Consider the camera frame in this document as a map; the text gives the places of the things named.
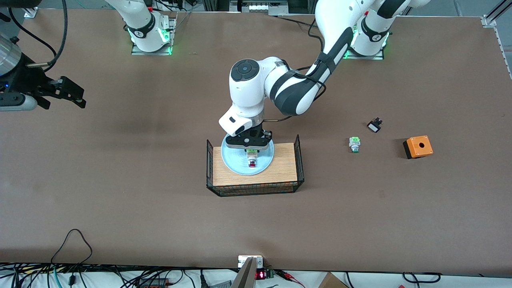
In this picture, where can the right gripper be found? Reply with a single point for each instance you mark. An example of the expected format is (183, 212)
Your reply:
(28, 80)

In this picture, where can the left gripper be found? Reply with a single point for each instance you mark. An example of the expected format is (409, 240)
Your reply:
(256, 131)

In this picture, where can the red push button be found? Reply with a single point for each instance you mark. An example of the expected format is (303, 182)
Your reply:
(252, 162)

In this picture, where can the light blue plate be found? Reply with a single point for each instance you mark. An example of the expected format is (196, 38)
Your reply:
(236, 164)

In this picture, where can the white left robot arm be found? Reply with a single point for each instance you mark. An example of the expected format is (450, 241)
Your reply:
(248, 92)

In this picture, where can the green push button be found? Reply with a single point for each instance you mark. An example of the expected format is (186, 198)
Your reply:
(354, 144)

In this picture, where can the orange button box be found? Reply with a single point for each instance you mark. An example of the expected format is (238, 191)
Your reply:
(419, 146)

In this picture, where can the aluminium corner extrusion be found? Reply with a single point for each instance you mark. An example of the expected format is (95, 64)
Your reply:
(31, 12)

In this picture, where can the red digit display module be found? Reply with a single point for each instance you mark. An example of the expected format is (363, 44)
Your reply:
(262, 274)

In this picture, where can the red black clip leads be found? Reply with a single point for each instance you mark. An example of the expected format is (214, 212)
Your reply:
(290, 276)

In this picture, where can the brown cardboard piece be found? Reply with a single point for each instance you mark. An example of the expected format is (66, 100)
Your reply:
(332, 282)

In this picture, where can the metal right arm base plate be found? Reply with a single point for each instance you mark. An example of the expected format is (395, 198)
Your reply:
(138, 52)

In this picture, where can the small black white switch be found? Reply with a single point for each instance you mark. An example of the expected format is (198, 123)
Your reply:
(374, 126)

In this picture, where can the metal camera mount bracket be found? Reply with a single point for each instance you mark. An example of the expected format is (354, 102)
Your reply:
(247, 274)

